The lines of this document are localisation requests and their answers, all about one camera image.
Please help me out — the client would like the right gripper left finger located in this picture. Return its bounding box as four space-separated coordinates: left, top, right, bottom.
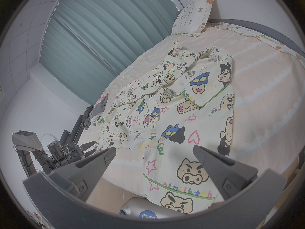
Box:
49 147 117 203

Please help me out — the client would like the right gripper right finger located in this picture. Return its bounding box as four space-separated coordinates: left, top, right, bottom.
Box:
193 145 258 201

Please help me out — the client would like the white printed pyjama top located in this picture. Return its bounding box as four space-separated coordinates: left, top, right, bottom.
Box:
94 41 235 214

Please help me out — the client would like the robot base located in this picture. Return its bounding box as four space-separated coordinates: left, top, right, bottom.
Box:
119 197 184 220

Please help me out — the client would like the black garment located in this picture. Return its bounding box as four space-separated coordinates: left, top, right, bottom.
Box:
82 105 96 130

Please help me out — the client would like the grey garment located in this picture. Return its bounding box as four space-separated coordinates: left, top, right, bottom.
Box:
89 97 109 125

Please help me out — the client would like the pink garment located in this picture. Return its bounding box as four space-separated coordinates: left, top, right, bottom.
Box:
95 92 110 105

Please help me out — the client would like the bed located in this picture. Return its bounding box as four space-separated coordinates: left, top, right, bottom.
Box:
81 0 305 214

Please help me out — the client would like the blue-green curtain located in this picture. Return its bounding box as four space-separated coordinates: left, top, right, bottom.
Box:
39 0 185 105

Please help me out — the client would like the white printed pillow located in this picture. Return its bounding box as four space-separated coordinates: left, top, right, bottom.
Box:
172 0 215 37

